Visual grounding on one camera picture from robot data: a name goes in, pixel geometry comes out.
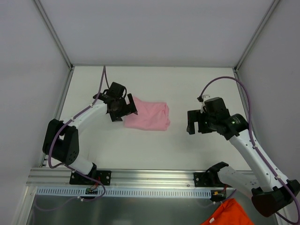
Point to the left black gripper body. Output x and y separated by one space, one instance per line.
126 108

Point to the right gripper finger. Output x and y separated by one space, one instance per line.
191 127
195 116

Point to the right aluminium frame post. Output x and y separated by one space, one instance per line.
263 22

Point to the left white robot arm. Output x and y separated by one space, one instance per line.
62 136

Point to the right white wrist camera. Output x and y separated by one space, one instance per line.
204 98

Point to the slotted cable duct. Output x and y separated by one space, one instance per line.
125 192

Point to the orange t shirt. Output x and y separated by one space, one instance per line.
230 212

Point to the aluminium frame post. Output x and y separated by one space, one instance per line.
46 20
263 22

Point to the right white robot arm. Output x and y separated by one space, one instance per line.
270 190

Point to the aluminium mounting rail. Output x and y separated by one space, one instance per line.
117 178

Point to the pink t shirt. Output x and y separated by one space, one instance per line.
151 116

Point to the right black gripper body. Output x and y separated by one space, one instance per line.
201 122

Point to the left aluminium frame post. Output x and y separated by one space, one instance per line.
46 20

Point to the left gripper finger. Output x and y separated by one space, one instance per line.
115 118
131 105

